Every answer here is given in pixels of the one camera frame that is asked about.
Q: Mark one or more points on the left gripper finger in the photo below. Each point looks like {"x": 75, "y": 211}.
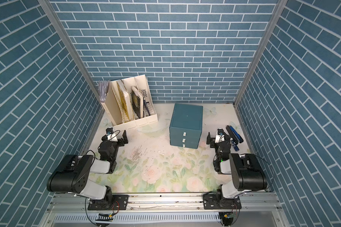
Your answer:
{"x": 125, "y": 139}
{"x": 104, "y": 138}

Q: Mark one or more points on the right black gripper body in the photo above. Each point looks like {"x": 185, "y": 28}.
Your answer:
{"x": 213, "y": 144}

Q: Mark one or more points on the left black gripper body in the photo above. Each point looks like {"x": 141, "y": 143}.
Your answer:
{"x": 115, "y": 145}

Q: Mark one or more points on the teal three-drawer cabinet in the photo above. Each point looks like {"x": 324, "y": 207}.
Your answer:
{"x": 186, "y": 125}

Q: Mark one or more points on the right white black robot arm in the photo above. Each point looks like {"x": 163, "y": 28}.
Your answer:
{"x": 245, "y": 171}

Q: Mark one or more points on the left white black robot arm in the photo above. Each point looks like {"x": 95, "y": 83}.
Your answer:
{"x": 72, "y": 175}

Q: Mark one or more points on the small blue white tube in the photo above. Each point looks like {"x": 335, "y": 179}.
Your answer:
{"x": 235, "y": 147}

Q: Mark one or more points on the blue stapler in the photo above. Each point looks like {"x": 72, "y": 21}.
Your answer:
{"x": 240, "y": 139}

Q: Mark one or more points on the black stapler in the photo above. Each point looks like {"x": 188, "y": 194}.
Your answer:
{"x": 232, "y": 134}

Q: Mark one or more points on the floral table mat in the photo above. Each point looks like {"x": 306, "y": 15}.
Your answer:
{"x": 149, "y": 163}

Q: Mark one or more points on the white file organizer rack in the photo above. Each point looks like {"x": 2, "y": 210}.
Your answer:
{"x": 113, "y": 108}

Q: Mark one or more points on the yellow cover book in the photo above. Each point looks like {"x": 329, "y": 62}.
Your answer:
{"x": 125, "y": 101}

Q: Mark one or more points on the dark sunflower cover book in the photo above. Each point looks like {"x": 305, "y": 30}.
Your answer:
{"x": 138, "y": 102}

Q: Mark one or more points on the thin dark blue book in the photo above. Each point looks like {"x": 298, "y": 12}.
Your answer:
{"x": 146, "y": 109}

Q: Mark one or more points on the purple striped folder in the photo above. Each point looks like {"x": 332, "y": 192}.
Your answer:
{"x": 103, "y": 90}

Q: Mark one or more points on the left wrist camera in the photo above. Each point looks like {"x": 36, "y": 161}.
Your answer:
{"x": 109, "y": 132}

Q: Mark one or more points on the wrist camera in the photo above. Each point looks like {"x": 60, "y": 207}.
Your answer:
{"x": 219, "y": 136}
{"x": 109, "y": 132}

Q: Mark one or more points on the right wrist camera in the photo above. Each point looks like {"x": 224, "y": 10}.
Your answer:
{"x": 219, "y": 136}

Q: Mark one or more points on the aluminium mounting rail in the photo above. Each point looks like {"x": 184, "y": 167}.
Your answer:
{"x": 167, "y": 202}

